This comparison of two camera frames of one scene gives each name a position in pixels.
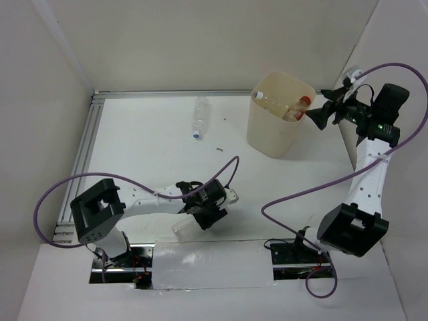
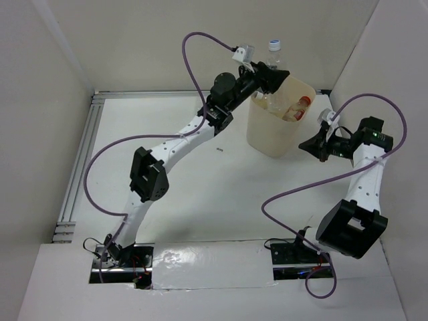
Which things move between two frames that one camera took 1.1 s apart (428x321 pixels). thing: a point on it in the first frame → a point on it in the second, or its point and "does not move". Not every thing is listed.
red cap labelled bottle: (297, 113) does not move
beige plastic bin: (269, 132) does not move
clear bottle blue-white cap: (187, 231) → (277, 102)
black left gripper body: (207, 205) → (247, 83)
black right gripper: (321, 115) → (317, 146)
